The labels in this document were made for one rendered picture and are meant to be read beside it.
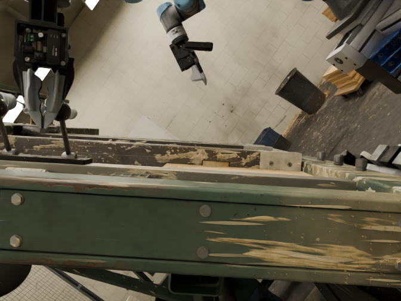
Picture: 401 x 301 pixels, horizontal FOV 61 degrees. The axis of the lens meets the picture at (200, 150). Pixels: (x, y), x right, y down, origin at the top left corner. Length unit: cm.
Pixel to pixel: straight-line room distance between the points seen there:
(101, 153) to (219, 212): 69
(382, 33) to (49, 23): 104
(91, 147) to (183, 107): 530
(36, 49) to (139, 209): 29
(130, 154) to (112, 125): 546
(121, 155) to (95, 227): 62
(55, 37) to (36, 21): 3
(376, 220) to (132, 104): 610
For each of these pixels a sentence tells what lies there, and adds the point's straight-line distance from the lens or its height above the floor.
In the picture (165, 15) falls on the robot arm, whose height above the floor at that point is 160.
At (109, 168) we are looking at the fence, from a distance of 69.
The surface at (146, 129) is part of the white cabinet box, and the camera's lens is 496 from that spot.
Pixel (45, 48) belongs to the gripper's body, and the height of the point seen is 146.
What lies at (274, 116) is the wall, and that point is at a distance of 646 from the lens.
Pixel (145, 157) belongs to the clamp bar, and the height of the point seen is 129.
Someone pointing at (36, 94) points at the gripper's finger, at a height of 145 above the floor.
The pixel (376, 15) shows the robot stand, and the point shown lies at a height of 97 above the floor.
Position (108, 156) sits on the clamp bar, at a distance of 107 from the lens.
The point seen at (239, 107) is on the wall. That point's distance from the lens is 637.
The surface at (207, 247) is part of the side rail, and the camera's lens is 44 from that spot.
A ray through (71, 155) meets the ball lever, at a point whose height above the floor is 138.
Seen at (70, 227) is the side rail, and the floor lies 126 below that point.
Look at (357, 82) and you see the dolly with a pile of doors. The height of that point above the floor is 15.
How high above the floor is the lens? 120
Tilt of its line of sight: 1 degrees down
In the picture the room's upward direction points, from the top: 54 degrees counter-clockwise
